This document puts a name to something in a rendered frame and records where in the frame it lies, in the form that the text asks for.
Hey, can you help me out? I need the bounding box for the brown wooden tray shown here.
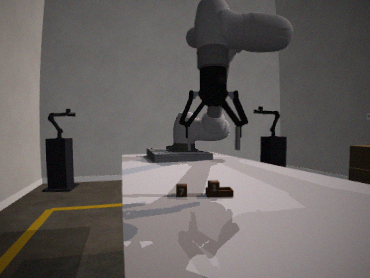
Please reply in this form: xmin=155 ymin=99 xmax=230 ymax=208
xmin=205 ymin=187 xmax=234 ymax=197

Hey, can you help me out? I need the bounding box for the small brown cube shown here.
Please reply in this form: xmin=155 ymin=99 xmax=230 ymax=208
xmin=176 ymin=184 xmax=187 ymax=197
xmin=208 ymin=180 xmax=220 ymax=191

